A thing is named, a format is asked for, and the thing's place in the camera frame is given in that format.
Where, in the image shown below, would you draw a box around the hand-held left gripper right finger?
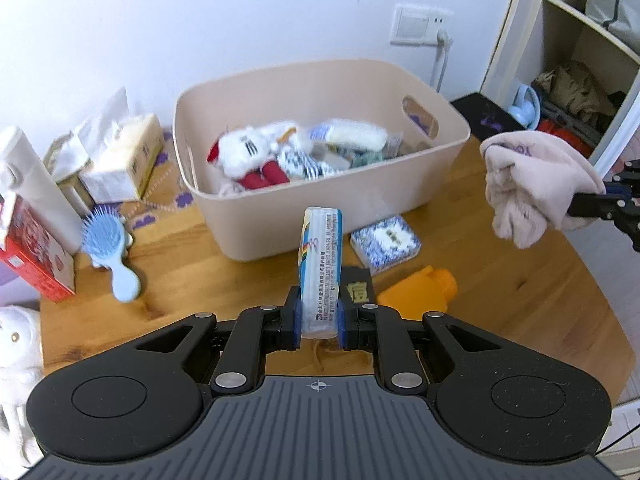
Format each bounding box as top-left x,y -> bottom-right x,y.
336,304 -> 506,396

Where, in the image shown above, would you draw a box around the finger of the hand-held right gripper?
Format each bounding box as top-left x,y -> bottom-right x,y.
606,159 -> 640,196
566,192 -> 640,253

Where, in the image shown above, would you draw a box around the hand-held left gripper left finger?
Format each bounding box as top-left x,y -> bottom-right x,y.
132,285 -> 306,396

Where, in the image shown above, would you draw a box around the dark printed box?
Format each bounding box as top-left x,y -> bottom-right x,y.
340,266 -> 373,306

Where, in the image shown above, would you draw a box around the rainbow print tissue packet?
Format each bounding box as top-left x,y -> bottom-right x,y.
298,206 -> 345,342

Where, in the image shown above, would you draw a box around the pink cloth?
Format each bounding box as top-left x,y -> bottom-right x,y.
479,130 -> 608,250

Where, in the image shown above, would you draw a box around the orange bottle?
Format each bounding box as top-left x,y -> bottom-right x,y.
376,266 -> 458,322

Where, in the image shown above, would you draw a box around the blue white patterned box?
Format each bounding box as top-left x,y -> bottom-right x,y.
350,216 -> 422,275

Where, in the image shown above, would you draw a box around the beige plastic storage bin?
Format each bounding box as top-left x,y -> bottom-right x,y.
172,58 -> 472,262

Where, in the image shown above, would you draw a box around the white plush toy red hat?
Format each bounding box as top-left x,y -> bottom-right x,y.
207,121 -> 301,191

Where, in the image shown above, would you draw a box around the wooden desktop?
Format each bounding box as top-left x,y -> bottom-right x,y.
39,130 -> 636,406

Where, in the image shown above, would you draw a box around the red bag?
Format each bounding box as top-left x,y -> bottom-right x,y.
539,117 -> 598,158

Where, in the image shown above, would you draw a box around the brown clothes pile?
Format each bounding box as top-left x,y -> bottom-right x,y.
531,60 -> 626,136

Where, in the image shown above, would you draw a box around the light blue headphones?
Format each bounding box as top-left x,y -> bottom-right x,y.
507,84 -> 542,128

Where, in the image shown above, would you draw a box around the black pad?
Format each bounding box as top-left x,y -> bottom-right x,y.
450,92 -> 521,142

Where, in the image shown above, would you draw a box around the blue white striped socks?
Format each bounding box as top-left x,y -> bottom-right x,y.
277,145 -> 336,181

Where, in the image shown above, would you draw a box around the grey quilted bag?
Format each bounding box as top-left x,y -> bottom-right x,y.
585,0 -> 640,53

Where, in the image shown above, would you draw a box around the purple flower table mat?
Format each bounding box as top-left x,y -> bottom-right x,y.
115,127 -> 201,233

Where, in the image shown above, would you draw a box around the cream shelf cabinet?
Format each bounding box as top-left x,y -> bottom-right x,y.
479,0 -> 640,196

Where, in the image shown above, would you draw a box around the light blue hairbrush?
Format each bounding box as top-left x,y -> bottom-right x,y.
81,203 -> 143,303

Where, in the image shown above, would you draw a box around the yellow tissue pack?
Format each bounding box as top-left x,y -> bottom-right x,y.
75,87 -> 165,204

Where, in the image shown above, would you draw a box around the small green box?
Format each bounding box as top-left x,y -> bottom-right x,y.
42,130 -> 96,218

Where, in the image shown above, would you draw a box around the red white carton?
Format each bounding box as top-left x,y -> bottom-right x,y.
0,192 -> 77,303

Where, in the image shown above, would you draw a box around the white plush sheep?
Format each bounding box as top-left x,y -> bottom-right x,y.
0,305 -> 46,466

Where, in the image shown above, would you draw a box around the pink headboard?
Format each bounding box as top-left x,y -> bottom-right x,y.
0,260 -> 43,311

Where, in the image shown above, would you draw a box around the white thermos bottle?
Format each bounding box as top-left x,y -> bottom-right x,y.
0,126 -> 86,256

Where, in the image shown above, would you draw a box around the white plug and cable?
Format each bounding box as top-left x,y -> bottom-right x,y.
431,28 -> 455,93

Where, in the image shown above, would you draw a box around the white wall switch socket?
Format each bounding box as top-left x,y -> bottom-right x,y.
390,3 -> 455,47

